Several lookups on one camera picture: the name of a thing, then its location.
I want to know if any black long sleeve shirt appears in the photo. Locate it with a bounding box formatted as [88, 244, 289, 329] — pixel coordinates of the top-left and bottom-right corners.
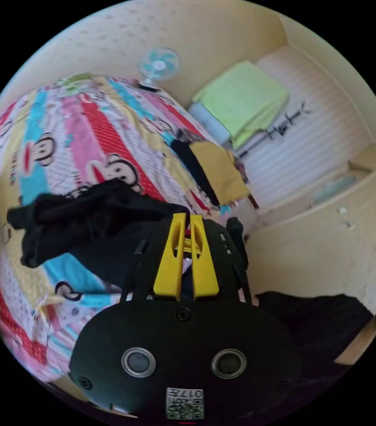
[6, 179, 192, 294]

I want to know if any cupboard with green cloth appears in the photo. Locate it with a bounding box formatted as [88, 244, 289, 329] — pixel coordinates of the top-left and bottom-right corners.
[187, 59, 291, 151]

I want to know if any person's body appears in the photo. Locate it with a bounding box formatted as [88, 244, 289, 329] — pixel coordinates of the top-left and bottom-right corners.
[255, 291, 376, 403]

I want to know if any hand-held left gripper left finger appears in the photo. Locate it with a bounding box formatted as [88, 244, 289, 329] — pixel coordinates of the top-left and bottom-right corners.
[153, 213, 187, 301]

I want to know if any light blue electric fan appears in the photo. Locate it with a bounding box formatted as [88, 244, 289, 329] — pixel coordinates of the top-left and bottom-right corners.
[137, 46, 182, 92]

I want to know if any bed with cartoon printed sheet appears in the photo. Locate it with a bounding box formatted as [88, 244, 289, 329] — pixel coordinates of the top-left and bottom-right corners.
[0, 74, 259, 384]

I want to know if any pile of clothes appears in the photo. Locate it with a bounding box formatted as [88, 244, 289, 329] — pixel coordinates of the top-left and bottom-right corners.
[170, 132, 252, 214]

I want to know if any black coat stand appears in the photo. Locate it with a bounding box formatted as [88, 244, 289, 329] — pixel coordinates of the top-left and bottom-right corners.
[234, 99, 312, 158]

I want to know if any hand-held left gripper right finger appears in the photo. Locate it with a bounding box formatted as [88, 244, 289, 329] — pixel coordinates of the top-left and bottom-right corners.
[190, 215, 221, 300]

